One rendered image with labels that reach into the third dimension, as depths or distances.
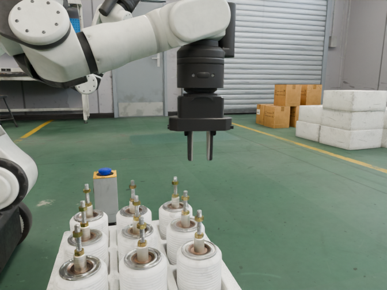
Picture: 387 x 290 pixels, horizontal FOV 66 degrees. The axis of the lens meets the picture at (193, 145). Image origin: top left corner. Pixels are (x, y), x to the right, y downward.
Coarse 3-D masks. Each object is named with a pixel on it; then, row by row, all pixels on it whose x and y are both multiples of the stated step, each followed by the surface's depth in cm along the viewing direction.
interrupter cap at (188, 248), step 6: (192, 240) 66; (204, 240) 66; (186, 246) 63; (192, 246) 64; (204, 246) 64; (210, 246) 63; (186, 252) 61; (192, 252) 62; (204, 252) 62; (210, 252) 61; (216, 252) 61; (192, 258) 59; (198, 258) 59; (204, 258) 59
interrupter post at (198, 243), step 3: (195, 240) 61; (198, 240) 61; (201, 240) 61; (195, 243) 61; (198, 243) 61; (201, 243) 61; (195, 246) 62; (198, 246) 61; (201, 246) 61; (195, 249) 62; (198, 249) 61; (201, 249) 61; (198, 252) 62; (201, 252) 62
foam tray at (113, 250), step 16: (64, 240) 80; (112, 240) 80; (160, 240) 80; (208, 240) 80; (112, 256) 73; (112, 272) 66; (176, 272) 68; (224, 272) 66; (48, 288) 61; (112, 288) 61; (176, 288) 61; (224, 288) 63; (240, 288) 61
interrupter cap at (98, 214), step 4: (80, 212) 80; (96, 212) 80; (100, 212) 80; (76, 216) 78; (80, 216) 78; (96, 216) 78; (100, 216) 78; (76, 220) 76; (80, 220) 75; (88, 220) 75; (92, 220) 75
